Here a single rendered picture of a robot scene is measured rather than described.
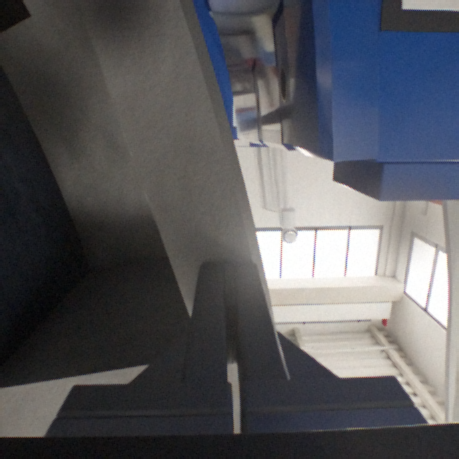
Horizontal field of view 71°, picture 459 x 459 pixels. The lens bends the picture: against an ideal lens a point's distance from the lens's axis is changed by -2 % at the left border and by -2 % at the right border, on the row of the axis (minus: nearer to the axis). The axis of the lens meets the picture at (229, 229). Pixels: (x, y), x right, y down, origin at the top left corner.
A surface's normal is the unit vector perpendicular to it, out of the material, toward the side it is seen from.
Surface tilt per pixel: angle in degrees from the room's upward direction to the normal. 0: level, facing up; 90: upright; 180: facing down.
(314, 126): 85
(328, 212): 90
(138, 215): 90
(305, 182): 90
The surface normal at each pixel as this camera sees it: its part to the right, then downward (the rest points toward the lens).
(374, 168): -1.00, 0.02
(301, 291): 0.03, 0.28
